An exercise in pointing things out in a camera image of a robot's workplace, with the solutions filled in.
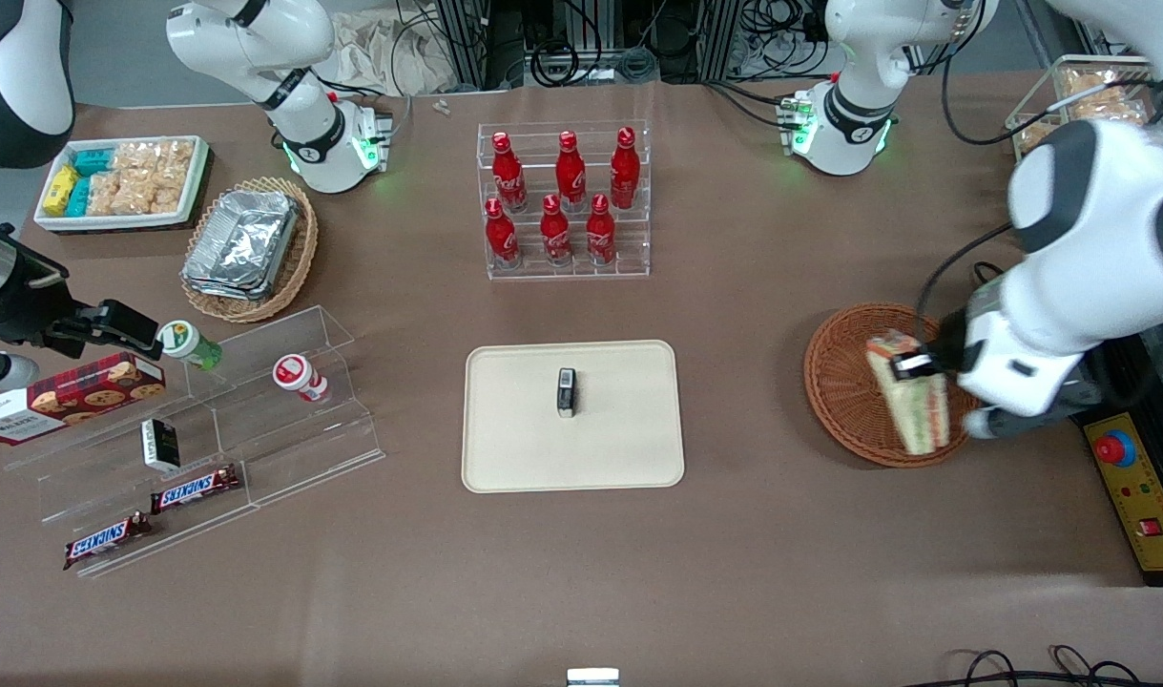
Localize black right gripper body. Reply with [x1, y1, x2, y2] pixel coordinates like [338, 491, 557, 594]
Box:
[0, 212, 97, 346]

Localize triangle sandwich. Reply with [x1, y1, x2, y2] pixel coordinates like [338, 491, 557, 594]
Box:
[865, 329, 951, 456]

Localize round brown wicker basket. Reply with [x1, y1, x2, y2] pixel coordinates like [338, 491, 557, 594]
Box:
[803, 302, 981, 468]

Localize white rectangular snack tray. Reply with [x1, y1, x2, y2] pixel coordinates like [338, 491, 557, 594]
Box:
[34, 135, 210, 234]

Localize oval tan wicker basket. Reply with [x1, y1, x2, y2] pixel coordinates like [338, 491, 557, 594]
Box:
[180, 177, 320, 323]

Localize beige plastic tray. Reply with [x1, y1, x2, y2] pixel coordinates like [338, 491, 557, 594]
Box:
[461, 340, 686, 494]

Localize red tartan cookie box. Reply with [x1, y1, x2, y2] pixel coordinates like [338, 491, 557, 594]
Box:
[0, 351, 167, 446]

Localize green capped small bottle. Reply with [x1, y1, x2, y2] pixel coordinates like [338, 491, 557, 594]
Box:
[158, 320, 224, 371]

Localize yellow snack packet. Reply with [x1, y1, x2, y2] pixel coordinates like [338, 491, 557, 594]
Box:
[44, 165, 79, 217]

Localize small black white box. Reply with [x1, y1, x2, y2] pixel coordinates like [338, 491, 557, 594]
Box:
[140, 418, 181, 473]

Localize stacked aluminium foil trays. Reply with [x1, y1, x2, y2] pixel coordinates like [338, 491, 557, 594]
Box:
[182, 189, 301, 302]

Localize brown snickers bar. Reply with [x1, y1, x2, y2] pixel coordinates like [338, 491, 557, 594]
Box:
[63, 512, 153, 571]
[150, 464, 241, 514]

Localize red capped small bottle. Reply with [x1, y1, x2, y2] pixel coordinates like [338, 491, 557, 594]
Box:
[273, 354, 329, 403]

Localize yellow emergency stop box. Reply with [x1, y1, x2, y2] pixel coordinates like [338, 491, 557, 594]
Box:
[1082, 412, 1163, 573]

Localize clear acrylic step display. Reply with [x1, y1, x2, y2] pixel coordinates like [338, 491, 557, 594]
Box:
[4, 305, 386, 580]

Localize fried snack bag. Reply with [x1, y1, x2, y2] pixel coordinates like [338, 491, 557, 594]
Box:
[1020, 65, 1153, 156]

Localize clear acrylic bottle rack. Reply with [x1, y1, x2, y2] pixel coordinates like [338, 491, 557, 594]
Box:
[476, 119, 652, 281]

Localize red cola bottle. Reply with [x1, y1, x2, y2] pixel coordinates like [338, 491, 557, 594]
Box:
[554, 131, 587, 213]
[540, 194, 572, 266]
[610, 127, 641, 211]
[485, 198, 521, 270]
[491, 132, 529, 213]
[586, 194, 617, 266]

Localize crumpled beige cloth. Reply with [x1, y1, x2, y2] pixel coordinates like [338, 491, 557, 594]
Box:
[328, 11, 458, 96]

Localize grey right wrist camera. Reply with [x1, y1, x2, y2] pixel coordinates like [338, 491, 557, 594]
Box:
[0, 351, 41, 390]

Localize wire basket of snacks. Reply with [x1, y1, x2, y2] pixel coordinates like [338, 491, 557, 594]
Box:
[1006, 54, 1161, 165]

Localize black floor cables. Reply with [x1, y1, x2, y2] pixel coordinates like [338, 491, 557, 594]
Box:
[934, 646, 1147, 687]

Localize aluminium frame with cables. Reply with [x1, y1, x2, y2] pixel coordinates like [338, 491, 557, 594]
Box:
[433, 0, 827, 93]

